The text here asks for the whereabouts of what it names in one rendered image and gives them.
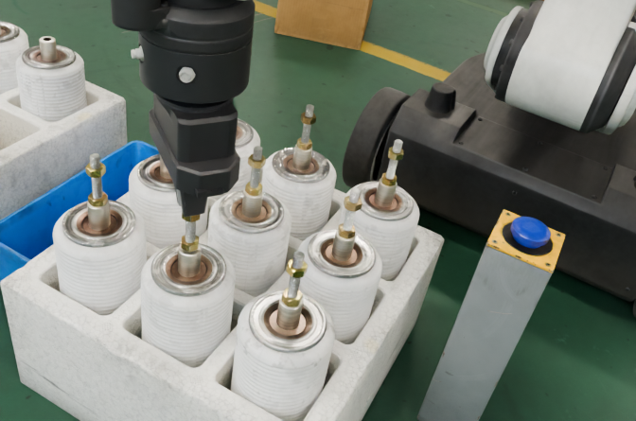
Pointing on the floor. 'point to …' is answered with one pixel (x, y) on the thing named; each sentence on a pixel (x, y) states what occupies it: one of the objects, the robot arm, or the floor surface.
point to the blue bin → (116, 172)
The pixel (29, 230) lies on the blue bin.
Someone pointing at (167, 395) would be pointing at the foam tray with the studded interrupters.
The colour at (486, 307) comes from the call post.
